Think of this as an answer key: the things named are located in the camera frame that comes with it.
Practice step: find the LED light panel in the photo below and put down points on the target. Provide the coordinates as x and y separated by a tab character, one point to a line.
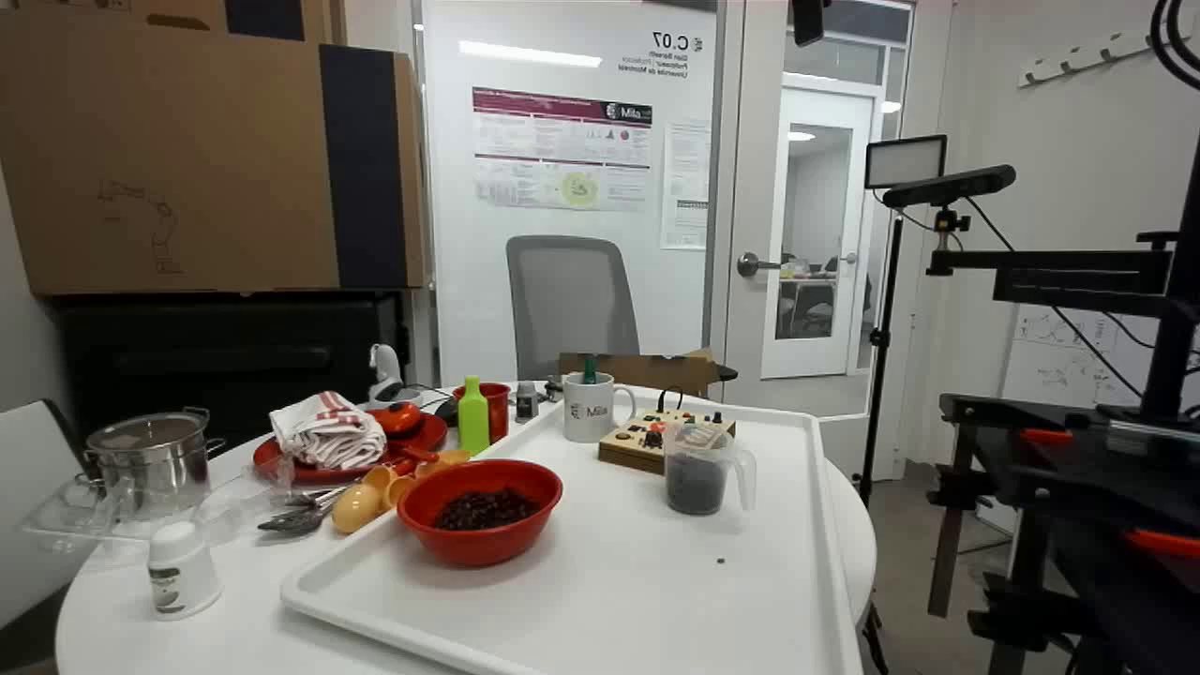
906	161

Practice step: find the red toy tomato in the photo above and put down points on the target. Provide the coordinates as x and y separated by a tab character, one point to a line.
399	416

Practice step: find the white plastic tray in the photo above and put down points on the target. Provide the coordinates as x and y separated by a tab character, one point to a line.
625	586

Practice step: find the wooden busy board toy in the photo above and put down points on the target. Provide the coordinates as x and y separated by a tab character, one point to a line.
633	448

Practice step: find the grey mesh office chair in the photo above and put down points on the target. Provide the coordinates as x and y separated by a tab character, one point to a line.
570	300

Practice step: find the white Mila mug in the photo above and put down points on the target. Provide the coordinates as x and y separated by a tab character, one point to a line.
585	409

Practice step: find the white round desk device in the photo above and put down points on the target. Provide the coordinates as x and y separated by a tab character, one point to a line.
383	368

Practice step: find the black perforated workbench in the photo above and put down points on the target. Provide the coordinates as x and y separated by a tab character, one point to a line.
1099	528

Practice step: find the clear glass jar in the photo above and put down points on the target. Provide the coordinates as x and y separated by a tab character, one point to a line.
150	468

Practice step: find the white paper notice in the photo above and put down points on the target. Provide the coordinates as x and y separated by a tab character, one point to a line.
685	190

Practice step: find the black and orange clamp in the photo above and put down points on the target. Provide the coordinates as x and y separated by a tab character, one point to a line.
1164	540
1048	441

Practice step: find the black camera mount beam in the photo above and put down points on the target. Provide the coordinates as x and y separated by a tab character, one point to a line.
1074	266

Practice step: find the white door with window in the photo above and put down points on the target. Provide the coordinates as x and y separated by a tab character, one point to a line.
850	250

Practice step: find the metal cutlery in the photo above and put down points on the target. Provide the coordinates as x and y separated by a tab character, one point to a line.
299	515

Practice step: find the white pill bottle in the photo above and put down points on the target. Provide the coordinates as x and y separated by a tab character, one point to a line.
180	575

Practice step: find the red bowl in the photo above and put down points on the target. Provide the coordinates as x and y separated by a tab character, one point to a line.
481	531

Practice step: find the black cabinet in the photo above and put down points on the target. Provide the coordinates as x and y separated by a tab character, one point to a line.
225	359

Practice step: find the orange toy food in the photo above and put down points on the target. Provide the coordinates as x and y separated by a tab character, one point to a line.
434	468

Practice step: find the white coat hook rail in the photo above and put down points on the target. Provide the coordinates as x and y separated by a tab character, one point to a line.
1081	58

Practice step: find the black light stand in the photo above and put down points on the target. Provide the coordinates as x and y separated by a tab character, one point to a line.
888	338

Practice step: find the green squeeze bottle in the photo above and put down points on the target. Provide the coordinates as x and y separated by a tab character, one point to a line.
473	423

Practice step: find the yellow toy food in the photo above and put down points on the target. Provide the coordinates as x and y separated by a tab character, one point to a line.
354	509

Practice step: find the wall poster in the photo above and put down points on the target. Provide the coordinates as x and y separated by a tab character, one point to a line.
564	144

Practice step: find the black stereo camera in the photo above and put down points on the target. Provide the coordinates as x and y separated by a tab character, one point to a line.
949	185

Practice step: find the red cup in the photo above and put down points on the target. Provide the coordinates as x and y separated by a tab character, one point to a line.
501	408

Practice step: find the large cardboard box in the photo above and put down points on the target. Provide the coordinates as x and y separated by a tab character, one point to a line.
163	161

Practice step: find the small grey cup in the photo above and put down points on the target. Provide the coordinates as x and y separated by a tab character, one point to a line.
528	401

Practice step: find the clear plastic container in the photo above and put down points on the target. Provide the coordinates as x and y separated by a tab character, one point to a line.
65	518

